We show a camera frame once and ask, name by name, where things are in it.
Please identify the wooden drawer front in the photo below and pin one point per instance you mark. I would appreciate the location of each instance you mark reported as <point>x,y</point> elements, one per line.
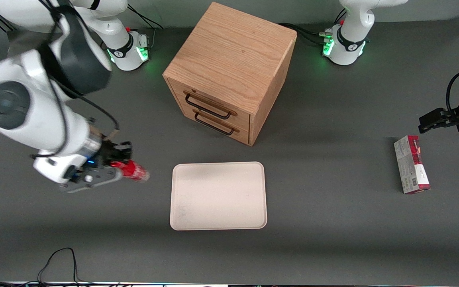
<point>177,89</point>
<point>237,133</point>

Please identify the cream rectangular plastic tray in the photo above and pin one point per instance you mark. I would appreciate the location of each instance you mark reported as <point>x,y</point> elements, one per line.
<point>218,195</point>

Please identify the red and white carton box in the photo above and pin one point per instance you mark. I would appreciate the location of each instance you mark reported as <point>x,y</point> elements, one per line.
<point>411,163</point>

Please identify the red soda can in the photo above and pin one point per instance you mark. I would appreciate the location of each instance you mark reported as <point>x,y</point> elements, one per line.
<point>134,172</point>

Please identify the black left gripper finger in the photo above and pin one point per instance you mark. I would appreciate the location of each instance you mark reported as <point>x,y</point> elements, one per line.
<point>432,119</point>

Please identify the wooden two-drawer cabinet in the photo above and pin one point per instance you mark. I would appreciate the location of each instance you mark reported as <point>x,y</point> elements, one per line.
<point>233,52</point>

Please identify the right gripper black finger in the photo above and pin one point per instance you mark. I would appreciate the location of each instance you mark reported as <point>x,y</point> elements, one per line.
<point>94,181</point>
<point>118,151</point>

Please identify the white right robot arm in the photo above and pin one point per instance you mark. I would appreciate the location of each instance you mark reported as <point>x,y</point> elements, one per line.
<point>34,115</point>

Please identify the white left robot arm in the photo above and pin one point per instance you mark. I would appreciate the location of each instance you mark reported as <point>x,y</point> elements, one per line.
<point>349,40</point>

